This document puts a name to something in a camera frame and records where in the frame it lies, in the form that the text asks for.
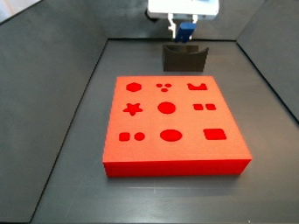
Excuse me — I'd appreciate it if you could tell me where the black curved fixture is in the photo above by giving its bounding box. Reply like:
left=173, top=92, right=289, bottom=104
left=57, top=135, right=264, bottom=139
left=163, top=45, right=209, bottom=72

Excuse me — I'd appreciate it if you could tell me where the red shape-hole block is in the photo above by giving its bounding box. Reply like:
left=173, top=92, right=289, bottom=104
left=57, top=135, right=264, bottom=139
left=103, top=76, right=252, bottom=178

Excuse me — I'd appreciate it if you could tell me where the blue square-circle peg object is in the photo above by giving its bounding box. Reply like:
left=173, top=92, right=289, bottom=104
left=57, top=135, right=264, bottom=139
left=173, top=22, right=196, bottom=43

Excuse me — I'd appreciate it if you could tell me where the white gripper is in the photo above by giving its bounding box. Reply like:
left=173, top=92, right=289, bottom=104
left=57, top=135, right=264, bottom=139
left=147, top=0, right=220, bottom=39

